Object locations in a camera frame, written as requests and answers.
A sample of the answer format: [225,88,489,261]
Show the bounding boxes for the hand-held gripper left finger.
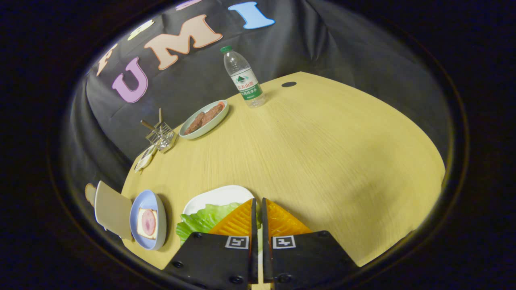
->
[163,198,258,290]

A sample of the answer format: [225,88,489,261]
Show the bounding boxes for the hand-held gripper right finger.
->
[262,197,359,290]

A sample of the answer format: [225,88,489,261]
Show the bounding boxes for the white rectangular plate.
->
[183,185,256,215]

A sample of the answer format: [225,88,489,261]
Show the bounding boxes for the green lettuce leaf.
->
[176,202,242,245]

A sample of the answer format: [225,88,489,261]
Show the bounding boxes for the bread slice with ham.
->
[137,208,158,240]

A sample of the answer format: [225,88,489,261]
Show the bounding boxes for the blue round plate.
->
[129,190,167,251]

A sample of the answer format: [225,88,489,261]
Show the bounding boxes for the pale green oval plate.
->
[179,99,229,140]

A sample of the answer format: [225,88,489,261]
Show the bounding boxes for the brown meat slice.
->
[201,103,224,127]
[184,112,206,135]

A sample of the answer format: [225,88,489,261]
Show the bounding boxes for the small white sauce dish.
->
[134,145,158,173]

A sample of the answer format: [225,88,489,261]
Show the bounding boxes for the beige chair back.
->
[85,181,133,241]

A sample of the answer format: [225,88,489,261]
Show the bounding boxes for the clear plastic water bottle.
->
[220,45,266,108]

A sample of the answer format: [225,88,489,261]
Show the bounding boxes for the black backdrop cloth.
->
[62,0,452,210]

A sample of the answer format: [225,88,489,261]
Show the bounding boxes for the wire mesh utensil holder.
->
[140,108,178,154]

